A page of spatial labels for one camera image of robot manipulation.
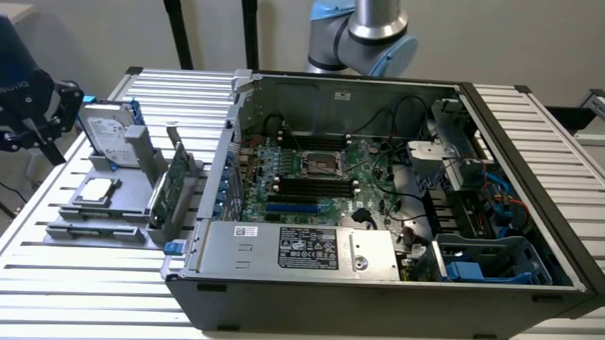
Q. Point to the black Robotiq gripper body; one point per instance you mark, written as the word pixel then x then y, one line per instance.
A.
pixel 23 99

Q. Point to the black vertical pole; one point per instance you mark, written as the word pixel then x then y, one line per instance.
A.
pixel 180 32
pixel 250 32

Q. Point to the long blue expansion slot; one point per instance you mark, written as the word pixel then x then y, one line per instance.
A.
pixel 292 207

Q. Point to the metal CPU socket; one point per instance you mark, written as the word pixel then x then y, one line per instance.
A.
pixel 320 164

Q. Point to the blue plastic drive cage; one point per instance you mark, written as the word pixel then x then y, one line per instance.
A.
pixel 492 248

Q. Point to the hard disk with blue carrier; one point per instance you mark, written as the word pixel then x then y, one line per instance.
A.
pixel 106 134

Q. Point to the grey parts rack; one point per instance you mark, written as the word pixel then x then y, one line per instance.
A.
pixel 125 184

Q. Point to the white plastic fan shroud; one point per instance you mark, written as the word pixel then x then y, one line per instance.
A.
pixel 423 150

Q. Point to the green graphics card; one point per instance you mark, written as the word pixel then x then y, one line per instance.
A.
pixel 173 184

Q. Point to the silver CPU chip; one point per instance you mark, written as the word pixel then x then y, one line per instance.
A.
pixel 98 189

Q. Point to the open black PC case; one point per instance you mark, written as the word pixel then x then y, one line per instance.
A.
pixel 303 304

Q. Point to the blue case latch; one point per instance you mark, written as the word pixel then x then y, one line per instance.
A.
pixel 173 247

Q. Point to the long black expansion slot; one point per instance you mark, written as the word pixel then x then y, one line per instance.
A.
pixel 292 199

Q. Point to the black RAM slot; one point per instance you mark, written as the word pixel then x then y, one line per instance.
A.
pixel 315 140
pixel 315 180
pixel 315 144
pixel 315 147
pixel 315 193
pixel 315 184
pixel 315 135
pixel 315 188

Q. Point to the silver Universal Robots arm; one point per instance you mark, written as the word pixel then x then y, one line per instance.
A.
pixel 379 21

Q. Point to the short black expansion slot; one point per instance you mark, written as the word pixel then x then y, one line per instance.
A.
pixel 275 217

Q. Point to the green motherboard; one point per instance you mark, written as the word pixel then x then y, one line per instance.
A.
pixel 373 177

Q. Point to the aluminium profile side table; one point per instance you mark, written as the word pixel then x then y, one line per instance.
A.
pixel 591 102

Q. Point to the silver metal disk bay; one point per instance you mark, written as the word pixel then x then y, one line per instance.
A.
pixel 453 127

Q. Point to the silver power supply unit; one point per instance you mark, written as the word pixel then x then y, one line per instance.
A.
pixel 265 248

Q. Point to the green RAM stick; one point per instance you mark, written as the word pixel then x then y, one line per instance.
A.
pixel 102 209
pixel 102 230

